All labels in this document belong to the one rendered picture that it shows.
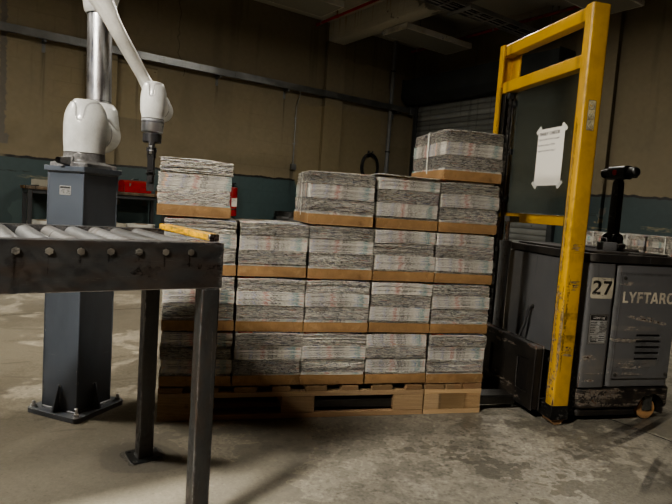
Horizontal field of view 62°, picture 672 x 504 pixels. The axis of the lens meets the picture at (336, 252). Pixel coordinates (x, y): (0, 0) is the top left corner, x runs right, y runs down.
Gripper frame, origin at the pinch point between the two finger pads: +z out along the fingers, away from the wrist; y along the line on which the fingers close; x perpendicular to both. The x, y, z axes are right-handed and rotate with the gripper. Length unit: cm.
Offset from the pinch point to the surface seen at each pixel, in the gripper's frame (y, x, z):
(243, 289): -19, -39, 41
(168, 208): -18.8, -8.5, 9.8
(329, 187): -18, -73, -3
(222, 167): -19.0, -28.3, -7.8
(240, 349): -18, -39, 66
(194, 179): -18.1, -17.8, -2.2
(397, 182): -19, -103, -8
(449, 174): -19, -126, -13
